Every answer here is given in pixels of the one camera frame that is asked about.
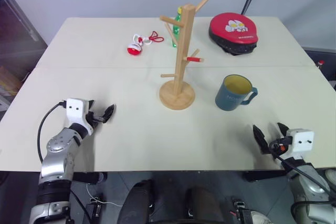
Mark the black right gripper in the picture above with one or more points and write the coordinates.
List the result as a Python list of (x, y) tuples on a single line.
[(278, 148)]

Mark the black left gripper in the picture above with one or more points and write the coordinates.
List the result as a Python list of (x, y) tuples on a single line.
[(95, 119)]

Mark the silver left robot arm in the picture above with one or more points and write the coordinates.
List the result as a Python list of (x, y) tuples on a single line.
[(56, 155)]

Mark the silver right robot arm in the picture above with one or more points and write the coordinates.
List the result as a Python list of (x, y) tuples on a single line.
[(309, 182)]

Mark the blue mug yellow inside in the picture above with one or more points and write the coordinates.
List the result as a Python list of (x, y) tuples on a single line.
[(231, 96)]

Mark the wooden mug tree stand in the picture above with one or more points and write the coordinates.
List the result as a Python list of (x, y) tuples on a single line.
[(181, 77)]

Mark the red cylindrical plastic piece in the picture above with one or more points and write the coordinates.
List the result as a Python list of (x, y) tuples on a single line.
[(195, 59)]

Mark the white rounded shoe-like object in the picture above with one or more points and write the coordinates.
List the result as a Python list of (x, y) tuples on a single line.
[(261, 217)]

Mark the small red topped object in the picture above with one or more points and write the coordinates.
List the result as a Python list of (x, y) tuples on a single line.
[(320, 64)]

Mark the black equipment beside table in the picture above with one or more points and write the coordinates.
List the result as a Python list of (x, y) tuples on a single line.
[(324, 58)]

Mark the brown dark rounded shape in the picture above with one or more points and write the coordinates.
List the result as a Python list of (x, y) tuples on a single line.
[(204, 205)]

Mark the black rounded shape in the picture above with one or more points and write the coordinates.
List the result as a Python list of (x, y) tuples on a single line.
[(136, 203)]

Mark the glass door cabinet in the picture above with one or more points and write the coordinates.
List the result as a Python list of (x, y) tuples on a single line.
[(15, 51)]

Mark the red black round case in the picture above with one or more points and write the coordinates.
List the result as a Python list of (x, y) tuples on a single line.
[(233, 32)]

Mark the green plastic bottle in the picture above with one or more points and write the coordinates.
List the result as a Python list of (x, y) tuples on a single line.
[(176, 28)]

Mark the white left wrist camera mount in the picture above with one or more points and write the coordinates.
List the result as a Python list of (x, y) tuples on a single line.
[(76, 111)]

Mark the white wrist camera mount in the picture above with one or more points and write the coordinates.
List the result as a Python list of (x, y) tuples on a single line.
[(76, 111), (302, 141)]

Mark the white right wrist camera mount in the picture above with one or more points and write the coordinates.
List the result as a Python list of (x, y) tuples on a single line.
[(302, 141)]

